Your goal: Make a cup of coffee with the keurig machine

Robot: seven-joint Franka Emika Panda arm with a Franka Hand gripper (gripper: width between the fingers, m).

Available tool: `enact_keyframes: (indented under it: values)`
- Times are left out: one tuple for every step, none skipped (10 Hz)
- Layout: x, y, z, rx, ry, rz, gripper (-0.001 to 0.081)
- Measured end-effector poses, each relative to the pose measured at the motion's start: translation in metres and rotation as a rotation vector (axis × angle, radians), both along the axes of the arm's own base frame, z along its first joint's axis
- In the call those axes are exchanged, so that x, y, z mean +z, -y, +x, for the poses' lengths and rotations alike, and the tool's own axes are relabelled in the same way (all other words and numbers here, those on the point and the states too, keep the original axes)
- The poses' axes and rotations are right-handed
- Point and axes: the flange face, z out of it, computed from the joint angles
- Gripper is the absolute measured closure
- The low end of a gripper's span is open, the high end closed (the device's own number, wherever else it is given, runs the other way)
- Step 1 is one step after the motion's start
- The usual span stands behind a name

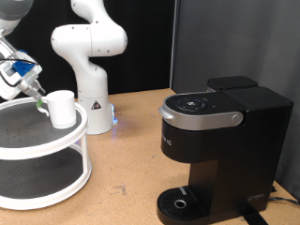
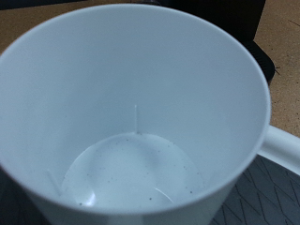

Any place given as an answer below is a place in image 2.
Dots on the white two-tier turntable shelf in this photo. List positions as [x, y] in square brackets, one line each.
[265, 193]

